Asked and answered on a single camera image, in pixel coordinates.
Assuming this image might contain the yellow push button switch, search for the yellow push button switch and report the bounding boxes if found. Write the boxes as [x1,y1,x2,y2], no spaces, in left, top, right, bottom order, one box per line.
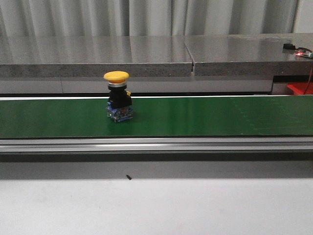
[104,71,134,123]

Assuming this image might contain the grey stone counter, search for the grey stone counter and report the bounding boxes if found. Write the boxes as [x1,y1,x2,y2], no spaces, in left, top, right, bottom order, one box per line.
[0,33,313,96]

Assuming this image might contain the green conveyor belt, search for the green conveyor belt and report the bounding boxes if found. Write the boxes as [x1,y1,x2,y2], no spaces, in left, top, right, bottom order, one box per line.
[0,95,313,153]

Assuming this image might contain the red plastic tray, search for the red plastic tray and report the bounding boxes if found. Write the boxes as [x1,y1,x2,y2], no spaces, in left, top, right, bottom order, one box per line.
[287,82,313,95]

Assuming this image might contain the small green circuit board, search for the small green circuit board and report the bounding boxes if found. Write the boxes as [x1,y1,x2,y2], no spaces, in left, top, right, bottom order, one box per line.
[283,43,313,59]

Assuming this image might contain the white curtain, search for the white curtain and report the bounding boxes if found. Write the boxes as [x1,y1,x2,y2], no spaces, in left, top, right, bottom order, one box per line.
[0,0,313,37]

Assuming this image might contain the red black wire pair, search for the red black wire pair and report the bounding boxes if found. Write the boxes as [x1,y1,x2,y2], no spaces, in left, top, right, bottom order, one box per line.
[303,46,313,95]

